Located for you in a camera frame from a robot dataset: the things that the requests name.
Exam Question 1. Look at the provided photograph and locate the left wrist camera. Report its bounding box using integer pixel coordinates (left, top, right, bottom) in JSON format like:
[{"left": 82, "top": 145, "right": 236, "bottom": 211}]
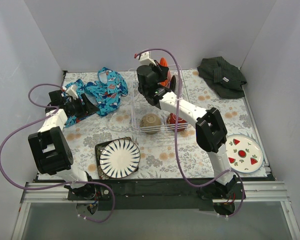
[{"left": 65, "top": 85, "right": 79, "bottom": 100}]

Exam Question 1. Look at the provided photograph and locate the white wire dish rack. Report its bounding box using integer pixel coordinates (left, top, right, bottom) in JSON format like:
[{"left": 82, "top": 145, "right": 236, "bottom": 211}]
[{"left": 127, "top": 68, "right": 175, "bottom": 134}]

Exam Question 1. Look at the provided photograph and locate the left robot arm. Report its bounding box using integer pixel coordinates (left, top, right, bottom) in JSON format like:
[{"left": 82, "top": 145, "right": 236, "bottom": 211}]
[{"left": 28, "top": 90, "right": 99, "bottom": 200}]

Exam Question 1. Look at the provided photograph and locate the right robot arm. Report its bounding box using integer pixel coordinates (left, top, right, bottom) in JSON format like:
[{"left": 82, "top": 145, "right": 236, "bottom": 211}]
[{"left": 136, "top": 64, "right": 238, "bottom": 199}]

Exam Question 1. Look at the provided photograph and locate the black round plate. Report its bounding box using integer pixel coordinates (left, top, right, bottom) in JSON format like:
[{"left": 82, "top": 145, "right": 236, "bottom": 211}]
[{"left": 169, "top": 75, "right": 177, "bottom": 93}]

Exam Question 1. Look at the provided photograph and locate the beige ceramic bowl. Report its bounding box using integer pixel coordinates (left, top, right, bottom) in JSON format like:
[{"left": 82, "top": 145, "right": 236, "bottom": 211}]
[{"left": 140, "top": 113, "right": 161, "bottom": 135}]

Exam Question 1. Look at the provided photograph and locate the watermelon pattern plate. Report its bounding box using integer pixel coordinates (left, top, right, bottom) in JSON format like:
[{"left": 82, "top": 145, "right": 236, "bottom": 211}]
[{"left": 226, "top": 134, "right": 264, "bottom": 174}]

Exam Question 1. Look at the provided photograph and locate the dark green shirt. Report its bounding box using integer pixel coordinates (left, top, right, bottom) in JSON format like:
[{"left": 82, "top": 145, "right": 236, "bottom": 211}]
[{"left": 197, "top": 56, "right": 247, "bottom": 100}]

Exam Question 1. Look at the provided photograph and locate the blue striped white plate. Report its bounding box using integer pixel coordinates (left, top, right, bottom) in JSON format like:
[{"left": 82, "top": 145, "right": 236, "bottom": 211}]
[{"left": 99, "top": 139, "right": 142, "bottom": 179}]

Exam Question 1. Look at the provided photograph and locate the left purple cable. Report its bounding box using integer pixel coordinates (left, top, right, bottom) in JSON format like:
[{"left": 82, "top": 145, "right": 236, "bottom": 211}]
[{"left": 0, "top": 83, "right": 116, "bottom": 223}]

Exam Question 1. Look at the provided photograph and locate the red bowl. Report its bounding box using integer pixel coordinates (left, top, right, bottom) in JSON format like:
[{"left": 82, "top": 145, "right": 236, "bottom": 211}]
[{"left": 166, "top": 113, "right": 188, "bottom": 132}]

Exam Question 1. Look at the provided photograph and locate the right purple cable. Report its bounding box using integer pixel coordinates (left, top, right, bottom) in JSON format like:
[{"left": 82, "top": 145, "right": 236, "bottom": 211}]
[{"left": 139, "top": 47, "right": 246, "bottom": 217}]

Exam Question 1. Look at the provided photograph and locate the orange round plate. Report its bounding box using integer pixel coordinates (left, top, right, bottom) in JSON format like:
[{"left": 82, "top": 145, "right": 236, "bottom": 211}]
[{"left": 159, "top": 57, "right": 170, "bottom": 88}]

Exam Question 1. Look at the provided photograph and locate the pink plastic cup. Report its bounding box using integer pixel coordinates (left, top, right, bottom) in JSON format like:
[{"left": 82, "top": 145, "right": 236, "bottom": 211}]
[{"left": 166, "top": 70, "right": 172, "bottom": 86}]

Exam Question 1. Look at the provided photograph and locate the purple cable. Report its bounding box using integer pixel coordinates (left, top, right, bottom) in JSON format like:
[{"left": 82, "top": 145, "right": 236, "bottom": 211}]
[
  {"left": 139, "top": 47, "right": 246, "bottom": 217},
  {"left": 0, "top": 83, "right": 116, "bottom": 223}
]

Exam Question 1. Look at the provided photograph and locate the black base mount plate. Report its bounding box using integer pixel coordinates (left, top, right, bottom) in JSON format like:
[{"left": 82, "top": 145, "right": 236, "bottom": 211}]
[{"left": 67, "top": 178, "right": 246, "bottom": 215}]

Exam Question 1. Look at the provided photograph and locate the aluminium frame rail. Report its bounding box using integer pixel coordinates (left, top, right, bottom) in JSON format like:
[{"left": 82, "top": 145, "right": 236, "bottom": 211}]
[{"left": 12, "top": 178, "right": 300, "bottom": 240}]

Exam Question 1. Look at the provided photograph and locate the blue patterned cloth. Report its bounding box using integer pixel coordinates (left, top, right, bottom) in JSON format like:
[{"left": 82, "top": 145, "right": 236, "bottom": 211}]
[{"left": 63, "top": 67, "right": 129, "bottom": 128}]

